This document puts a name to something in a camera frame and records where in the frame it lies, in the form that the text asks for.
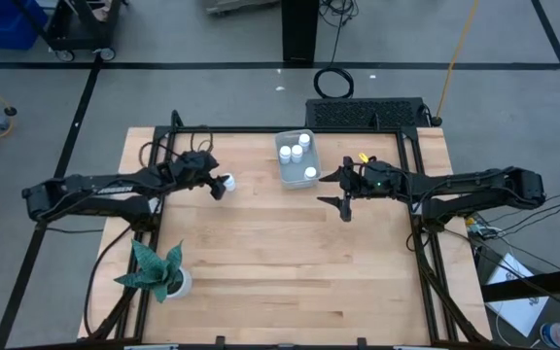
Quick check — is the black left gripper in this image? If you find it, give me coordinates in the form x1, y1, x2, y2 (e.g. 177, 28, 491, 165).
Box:
176, 150, 232, 200

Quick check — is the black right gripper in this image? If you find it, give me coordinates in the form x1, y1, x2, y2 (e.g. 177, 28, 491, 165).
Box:
316, 155, 403, 223

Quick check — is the white plastic basket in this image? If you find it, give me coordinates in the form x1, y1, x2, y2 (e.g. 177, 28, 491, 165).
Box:
273, 128, 323, 191

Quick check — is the green plant in white pot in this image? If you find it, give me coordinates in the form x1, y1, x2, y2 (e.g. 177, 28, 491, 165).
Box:
113, 238, 193, 303

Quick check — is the white power adapter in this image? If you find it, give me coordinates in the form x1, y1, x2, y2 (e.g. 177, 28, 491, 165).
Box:
464, 218, 493, 239

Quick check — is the black pillar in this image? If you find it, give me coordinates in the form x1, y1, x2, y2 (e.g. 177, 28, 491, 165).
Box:
281, 0, 321, 63

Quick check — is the black wheeled cart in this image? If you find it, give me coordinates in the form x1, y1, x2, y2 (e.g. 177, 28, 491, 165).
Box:
15, 0, 125, 63

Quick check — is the white printed paper sheet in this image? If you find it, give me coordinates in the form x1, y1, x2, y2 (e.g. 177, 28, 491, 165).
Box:
483, 252, 551, 339

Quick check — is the black metal beam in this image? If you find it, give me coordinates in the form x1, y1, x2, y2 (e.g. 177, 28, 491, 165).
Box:
481, 264, 560, 303

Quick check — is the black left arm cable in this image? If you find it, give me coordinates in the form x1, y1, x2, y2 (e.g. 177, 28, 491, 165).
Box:
138, 126, 215, 164

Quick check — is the black metal table frame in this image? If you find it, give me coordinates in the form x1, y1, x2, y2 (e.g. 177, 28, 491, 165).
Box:
78, 109, 493, 350

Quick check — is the coiled black cable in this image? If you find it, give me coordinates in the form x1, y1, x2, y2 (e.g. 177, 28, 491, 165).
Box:
312, 14, 356, 100

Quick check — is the grey metal base plate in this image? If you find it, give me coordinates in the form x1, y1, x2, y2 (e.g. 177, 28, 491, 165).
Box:
205, 0, 281, 16

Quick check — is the yellow hanging cable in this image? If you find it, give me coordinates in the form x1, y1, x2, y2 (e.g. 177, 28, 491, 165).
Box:
430, 0, 481, 126

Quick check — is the thick black cable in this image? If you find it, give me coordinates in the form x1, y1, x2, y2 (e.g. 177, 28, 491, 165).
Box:
83, 226, 134, 339

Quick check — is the thin black cable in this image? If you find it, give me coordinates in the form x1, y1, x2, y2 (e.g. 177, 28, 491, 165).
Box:
483, 183, 560, 234

